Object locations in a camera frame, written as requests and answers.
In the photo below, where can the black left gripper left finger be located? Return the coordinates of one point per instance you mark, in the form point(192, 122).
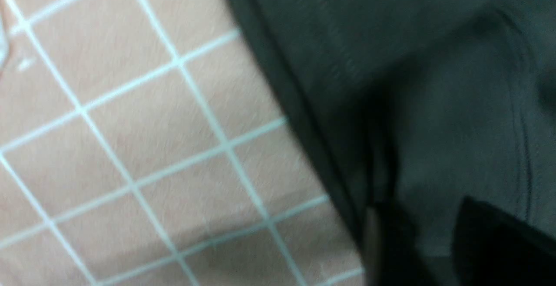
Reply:
point(390, 257)

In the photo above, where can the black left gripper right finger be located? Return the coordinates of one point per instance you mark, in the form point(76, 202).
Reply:
point(492, 248)

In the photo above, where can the gray long-sleeve top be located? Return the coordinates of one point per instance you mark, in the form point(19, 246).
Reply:
point(417, 102)

